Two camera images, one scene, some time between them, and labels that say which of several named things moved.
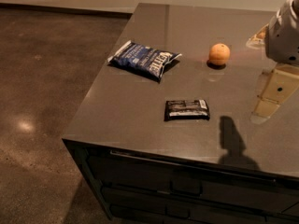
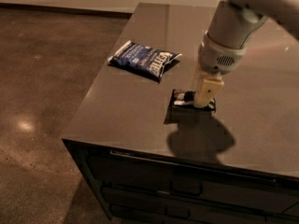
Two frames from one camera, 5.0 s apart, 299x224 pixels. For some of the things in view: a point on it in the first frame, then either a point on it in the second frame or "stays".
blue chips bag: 148,60 stays
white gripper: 284,36 -> 216,57
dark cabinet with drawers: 136,188 stays
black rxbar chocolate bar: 195,109 -> 183,102
